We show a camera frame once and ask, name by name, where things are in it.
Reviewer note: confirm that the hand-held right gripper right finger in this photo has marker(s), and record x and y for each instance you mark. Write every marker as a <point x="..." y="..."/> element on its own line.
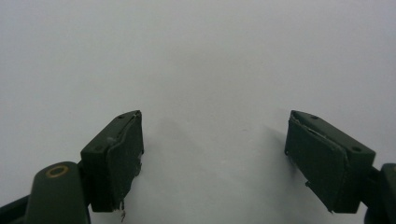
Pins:
<point x="325" y="168"/>

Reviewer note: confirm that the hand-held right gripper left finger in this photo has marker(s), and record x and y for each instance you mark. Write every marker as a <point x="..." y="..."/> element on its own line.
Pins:
<point x="113" y="161"/>

